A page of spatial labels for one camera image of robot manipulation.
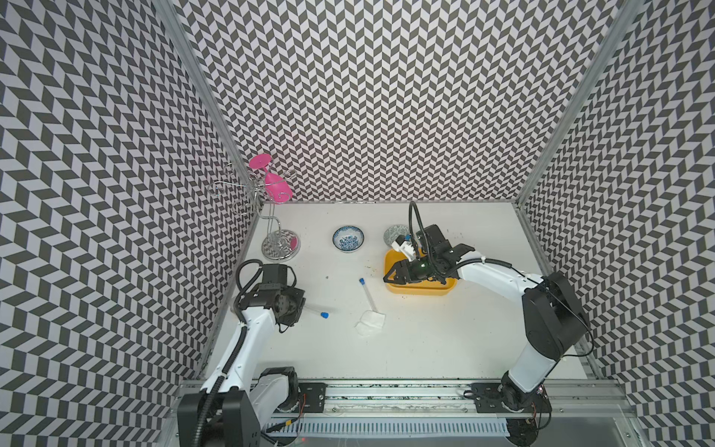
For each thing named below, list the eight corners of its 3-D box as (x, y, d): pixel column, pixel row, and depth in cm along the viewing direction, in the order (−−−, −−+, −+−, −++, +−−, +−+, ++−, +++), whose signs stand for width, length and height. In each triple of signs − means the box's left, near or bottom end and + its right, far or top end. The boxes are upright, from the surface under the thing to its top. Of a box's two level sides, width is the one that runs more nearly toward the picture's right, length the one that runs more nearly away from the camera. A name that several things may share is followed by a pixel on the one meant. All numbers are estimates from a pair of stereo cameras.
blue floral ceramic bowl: (343, 258, 103) (342, 250, 99) (331, 240, 108) (329, 232, 104) (367, 245, 107) (367, 237, 103) (354, 228, 112) (353, 220, 108)
